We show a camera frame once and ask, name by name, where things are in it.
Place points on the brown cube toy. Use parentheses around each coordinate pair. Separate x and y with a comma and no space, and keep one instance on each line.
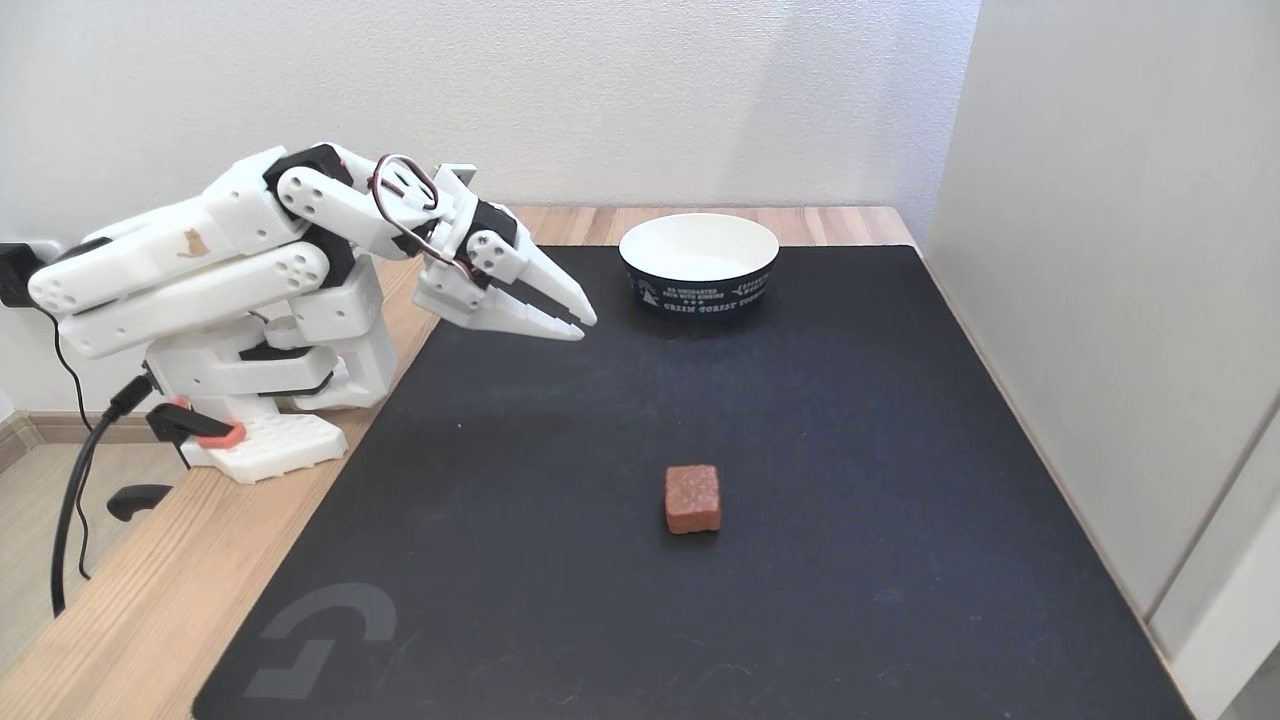
(692,498)

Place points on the navy paper bowl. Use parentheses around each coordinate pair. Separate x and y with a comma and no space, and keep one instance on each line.
(698,255)

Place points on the black orange table clamp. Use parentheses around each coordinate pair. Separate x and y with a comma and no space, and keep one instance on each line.
(205,428)

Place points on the black desk mat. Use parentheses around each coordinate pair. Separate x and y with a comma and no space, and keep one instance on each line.
(700,600)

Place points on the black power adapter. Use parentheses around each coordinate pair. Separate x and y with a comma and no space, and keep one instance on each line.
(15,275)

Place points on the white sliding door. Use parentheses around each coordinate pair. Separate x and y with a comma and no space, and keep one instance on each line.
(1120,300)

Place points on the white wall outlet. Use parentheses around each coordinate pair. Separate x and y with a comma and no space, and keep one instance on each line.
(48,248)

